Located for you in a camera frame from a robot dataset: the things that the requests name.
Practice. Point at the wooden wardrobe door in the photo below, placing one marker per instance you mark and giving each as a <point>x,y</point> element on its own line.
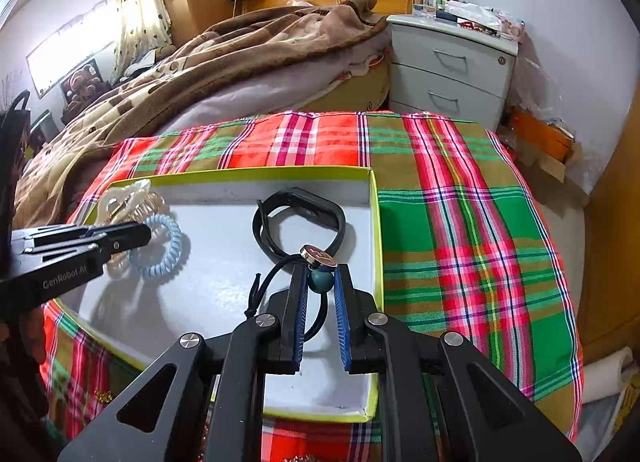
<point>615,242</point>

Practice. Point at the orange cardboard box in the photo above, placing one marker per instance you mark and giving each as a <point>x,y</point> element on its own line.
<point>540,137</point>

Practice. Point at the clear plastic bag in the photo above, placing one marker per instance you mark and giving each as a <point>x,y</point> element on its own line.
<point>550,92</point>

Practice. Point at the dotted curtain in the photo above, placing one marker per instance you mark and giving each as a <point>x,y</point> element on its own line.
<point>140,2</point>

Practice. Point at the window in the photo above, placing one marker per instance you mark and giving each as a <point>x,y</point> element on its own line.
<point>70,47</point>

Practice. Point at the white paper roll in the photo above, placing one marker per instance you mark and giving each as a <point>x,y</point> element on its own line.
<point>605,374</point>

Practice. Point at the grey nightstand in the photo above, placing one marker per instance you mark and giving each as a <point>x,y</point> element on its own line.
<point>450,87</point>

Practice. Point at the white hair claw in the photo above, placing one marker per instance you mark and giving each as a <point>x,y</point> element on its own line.
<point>120,194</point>

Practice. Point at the yellow-green cardboard box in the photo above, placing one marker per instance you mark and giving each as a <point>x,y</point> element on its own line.
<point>215,227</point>

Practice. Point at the brown patterned blanket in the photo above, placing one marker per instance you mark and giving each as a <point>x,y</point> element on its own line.
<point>200,72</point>

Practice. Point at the brown plush toys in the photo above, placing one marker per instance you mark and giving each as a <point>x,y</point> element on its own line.
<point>82,87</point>

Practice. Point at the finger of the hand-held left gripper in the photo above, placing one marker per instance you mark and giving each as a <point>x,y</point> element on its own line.
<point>120,231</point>
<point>125,244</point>

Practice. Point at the beige woven hair claw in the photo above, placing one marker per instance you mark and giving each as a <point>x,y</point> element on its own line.
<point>152,204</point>

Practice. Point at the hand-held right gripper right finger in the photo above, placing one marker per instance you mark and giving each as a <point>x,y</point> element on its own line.
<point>345,324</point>

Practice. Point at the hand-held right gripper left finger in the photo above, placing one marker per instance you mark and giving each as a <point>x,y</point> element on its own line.
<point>300,314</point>

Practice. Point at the pink printed packet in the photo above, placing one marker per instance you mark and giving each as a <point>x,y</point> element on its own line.
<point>512,29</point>

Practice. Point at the white plastic bag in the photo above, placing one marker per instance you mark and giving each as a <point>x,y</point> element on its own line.
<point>472,12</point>

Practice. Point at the clear glass cup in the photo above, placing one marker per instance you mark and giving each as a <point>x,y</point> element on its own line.
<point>425,2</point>

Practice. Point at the red green plaid cloth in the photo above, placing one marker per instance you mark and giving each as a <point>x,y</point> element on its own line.
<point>450,242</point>

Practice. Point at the black bag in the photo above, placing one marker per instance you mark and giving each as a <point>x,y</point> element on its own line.
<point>12,157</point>

